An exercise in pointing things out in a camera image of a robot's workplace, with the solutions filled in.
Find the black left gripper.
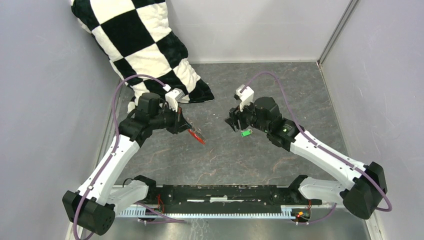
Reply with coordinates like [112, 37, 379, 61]
[150, 103, 192, 135]

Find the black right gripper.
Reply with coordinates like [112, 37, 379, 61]
[225, 97, 270, 134]

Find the metal key holder red handle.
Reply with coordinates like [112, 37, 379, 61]
[187, 125, 206, 145]

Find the small green object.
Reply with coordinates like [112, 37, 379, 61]
[240, 129, 253, 137]

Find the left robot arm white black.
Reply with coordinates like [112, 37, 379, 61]
[62, 88, 191, 236]

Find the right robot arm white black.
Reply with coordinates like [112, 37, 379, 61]
[225, 97, 388, 220]

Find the black white checkered pillow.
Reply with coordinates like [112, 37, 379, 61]
[70, 0, 215, 111]

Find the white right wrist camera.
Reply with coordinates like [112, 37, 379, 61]
[235, 84, 255, 112]

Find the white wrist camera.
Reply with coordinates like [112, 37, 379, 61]
[235, 84, 255, 112]
[165, 88, 185, 112]

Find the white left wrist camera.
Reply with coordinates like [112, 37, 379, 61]
[165, 88, 185, 112]

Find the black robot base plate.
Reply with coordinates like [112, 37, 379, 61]
[143, 184, 323, 214]

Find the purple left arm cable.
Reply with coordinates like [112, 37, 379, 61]
[72, 74, 188, 240]

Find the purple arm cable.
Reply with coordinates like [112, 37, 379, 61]
[239, 71, 394, 225]
[72, 74, 188, 240]

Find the aluminium frame rail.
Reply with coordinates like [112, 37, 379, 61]
[73, 184, 377, 220]

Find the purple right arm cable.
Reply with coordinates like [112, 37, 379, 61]
[239, 71, 394, 225]

